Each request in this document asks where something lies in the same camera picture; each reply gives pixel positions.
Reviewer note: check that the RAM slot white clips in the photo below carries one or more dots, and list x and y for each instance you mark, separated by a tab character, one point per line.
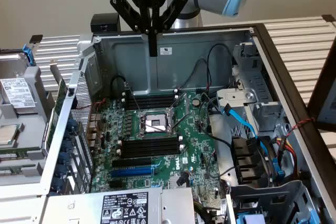
149	102
149	142
149	96
149	151

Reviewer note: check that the open metal PC case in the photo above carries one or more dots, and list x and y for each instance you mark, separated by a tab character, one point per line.
183	72

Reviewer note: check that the round coin battery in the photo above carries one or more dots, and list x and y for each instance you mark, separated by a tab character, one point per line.
195	101

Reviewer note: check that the black table end cap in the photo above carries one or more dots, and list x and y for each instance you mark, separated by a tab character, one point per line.
328	18
36	38

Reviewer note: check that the blue disk caddy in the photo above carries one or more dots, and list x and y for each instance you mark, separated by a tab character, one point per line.
29	56

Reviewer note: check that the thin metal locking lever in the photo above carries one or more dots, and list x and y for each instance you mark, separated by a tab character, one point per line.
180	122
157	126

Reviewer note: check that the silver metal disk bay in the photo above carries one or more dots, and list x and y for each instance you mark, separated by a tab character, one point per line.
260	85

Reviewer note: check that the CPU socket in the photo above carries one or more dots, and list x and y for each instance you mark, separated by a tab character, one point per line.
155	124

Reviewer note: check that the silver rear port block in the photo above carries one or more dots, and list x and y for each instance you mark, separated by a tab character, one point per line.
92	129

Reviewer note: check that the green Dell motherboard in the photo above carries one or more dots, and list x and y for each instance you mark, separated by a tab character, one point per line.
194	132

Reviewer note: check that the blue card retainer clip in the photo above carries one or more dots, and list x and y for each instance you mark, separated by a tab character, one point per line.
61	169
67	144
71	124
56	184
63	157

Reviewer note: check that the silver hard disk white label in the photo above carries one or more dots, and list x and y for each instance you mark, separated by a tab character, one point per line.
15	90

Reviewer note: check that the long black expansion slot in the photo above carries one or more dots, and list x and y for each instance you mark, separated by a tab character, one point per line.
131	162

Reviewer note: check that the grey plastic parts rack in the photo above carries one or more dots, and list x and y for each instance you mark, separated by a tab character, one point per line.
29	132

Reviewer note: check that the blue expansion slot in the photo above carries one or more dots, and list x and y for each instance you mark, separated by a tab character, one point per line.
131	173

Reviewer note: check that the black fan shroud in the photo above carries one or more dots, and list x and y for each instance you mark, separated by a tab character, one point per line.
246	161

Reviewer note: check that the small silver chipset heatsink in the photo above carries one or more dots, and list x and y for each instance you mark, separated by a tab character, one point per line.
176	181

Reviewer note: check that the silver CPU chip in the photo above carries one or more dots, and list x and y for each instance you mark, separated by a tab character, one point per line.
6	134

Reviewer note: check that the short black expansion slot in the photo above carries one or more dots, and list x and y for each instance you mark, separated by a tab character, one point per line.
115	184

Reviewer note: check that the dark framed screen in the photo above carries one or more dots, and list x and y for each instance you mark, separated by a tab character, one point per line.
328	98

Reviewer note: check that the silver power supply with labels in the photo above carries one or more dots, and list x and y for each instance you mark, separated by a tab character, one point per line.
118	208

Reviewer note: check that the dark grey disk bay cage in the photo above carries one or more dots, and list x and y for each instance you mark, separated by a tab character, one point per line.
275	195

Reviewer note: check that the blue plastic drive block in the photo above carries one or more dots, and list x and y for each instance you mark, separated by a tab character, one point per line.
249	220

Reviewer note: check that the black box camera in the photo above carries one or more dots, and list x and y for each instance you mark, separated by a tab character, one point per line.
102	23

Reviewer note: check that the silver latch bracket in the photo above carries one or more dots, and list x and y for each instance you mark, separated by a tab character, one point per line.
233	98

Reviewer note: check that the green graphics card metal bracket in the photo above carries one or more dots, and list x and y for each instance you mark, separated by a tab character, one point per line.
59	98

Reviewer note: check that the blue drive rail clip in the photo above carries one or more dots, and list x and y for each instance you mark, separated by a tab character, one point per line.
278	169

